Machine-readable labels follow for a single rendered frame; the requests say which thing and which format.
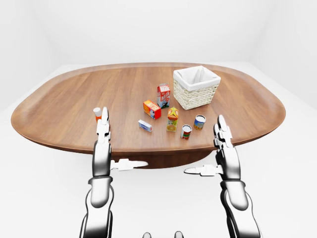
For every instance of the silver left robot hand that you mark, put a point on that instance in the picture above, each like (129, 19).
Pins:
(101, 158)

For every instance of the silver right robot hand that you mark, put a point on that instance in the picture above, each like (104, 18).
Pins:
(229, 158)

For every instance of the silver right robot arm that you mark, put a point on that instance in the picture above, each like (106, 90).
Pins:
(241, 209)

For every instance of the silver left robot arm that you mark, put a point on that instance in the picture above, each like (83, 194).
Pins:
(97, 205)

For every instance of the blue and yellow soup tin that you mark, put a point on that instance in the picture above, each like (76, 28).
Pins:
(199, 122)

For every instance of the red and green tomato tin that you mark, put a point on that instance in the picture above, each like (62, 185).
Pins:
(185, 132)

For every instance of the white woven basket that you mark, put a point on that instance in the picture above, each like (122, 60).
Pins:
(195, 89)

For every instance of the orange bottle with white cap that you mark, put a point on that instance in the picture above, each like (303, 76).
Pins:
(97, 114)

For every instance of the small white and blue box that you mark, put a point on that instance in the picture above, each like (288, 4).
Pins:
(144, 125)

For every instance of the orange juice carton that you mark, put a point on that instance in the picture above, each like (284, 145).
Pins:
(172, 120)

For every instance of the orange and red food box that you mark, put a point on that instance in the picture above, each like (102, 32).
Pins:
(151, 109)

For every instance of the small dark rounded shape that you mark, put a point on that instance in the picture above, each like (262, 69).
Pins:
(178, 234)
(146, 235)

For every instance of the red and white milk carton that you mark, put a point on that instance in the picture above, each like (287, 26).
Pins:
(164, 95)

